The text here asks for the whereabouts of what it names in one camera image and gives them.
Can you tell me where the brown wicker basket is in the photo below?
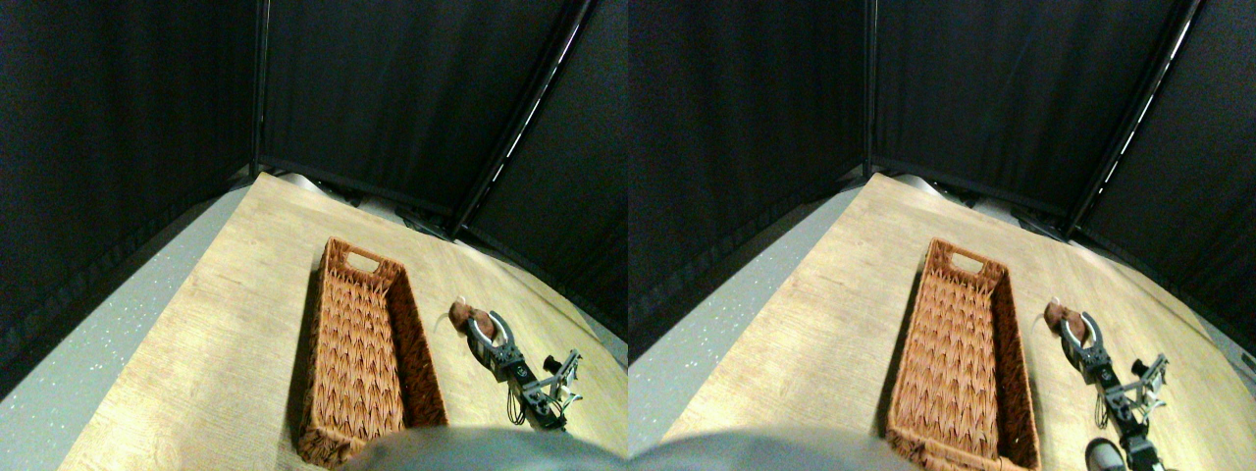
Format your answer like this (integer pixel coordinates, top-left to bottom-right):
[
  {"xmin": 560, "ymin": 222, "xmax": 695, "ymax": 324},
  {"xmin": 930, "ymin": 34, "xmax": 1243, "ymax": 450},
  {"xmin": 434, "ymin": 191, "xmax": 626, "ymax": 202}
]
[
  {"xmin": 886, "ymin": 238, "xmax": 1042, "ymax": 471},
  {"xmin": 297, "ymin": 236, "xmax": 449, "ymax": 468}
]

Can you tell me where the black curtain stand pole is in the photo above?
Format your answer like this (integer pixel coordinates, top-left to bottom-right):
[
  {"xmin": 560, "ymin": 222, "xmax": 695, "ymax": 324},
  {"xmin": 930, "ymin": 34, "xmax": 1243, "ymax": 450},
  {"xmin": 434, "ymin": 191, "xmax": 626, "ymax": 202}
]
[
  {"xmin": 252, "ymin": 0, "xmax": 269, "ymax": 180},
  {"xmin": 1066, "ymin": 0, "xmax": 1205, "ymax": 236},
  {"xmin": 863, "ymin": 0, "xmax": 878, "ymax": 180},
  {"xmin": 449, "ymin": 0, "xmax": 597, "ymax": 237}
]

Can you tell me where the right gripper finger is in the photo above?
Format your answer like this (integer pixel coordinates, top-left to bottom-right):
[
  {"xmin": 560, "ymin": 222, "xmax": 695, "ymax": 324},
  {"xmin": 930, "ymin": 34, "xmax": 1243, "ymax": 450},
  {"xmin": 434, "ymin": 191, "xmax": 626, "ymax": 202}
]
[
  {"xmin": 489, "ymin": 311, "xmax": 520, "ymax": 354},
  {"xmin": 1079, "ymin": 312, "xmax": 1111, "ymax": 354},
  {"xmin": 467, "ymin": 320, "xmax": 499, "ymax": 368},
  {"xmin": 1059, "ymin": 320, "xmax": 1090, "ymax": 368}
]

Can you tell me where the brown white-faced plush toy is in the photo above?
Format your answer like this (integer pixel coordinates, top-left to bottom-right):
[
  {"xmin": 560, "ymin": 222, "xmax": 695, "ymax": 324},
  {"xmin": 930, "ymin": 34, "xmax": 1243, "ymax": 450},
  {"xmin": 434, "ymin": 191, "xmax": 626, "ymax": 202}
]
[
  {"xmin": 1038, "ymin": 299, "xmax": 1085, "ymax": 340},
  {"xmin": 437, "ymin": 300, "xmax": 492, "ymax": 338}
]

